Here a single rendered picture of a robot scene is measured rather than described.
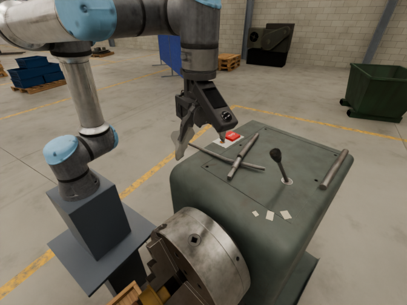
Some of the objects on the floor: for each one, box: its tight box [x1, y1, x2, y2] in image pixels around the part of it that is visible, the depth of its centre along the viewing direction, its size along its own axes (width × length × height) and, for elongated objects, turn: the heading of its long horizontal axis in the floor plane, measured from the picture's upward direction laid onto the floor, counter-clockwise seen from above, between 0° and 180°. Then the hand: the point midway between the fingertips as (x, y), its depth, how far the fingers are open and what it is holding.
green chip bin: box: [339, 63, 407, 123], centre depth 403 cm, size 134×94×85 cm
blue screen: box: [152, 34, 184, 95], centre depth 618 cm, size 412×80×235 cm, turn 21°
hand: (203, 152), depth 51 cm, fingers open, 14 cm apart
